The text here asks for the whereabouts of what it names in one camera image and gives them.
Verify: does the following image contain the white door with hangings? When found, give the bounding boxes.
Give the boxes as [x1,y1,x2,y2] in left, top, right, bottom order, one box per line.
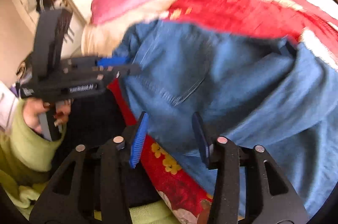
[12,0,84,58]

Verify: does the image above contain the green sleeve forearm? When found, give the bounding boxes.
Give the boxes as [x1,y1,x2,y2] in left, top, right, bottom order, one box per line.
[1,98,71,219]

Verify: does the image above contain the blue denim pants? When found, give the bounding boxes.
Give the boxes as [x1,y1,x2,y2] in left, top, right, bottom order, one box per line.
[112,20,337,216]

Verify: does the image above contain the person's left hand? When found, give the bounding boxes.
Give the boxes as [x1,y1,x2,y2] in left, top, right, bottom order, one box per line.
[22,98,72,135]

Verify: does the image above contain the cream bed sheet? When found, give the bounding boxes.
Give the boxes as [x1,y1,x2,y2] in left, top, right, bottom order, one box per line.
[83,0,337,68]

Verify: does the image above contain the red floral bedspread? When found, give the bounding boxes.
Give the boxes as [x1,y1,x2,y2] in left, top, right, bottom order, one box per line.
[113,0,337,222]

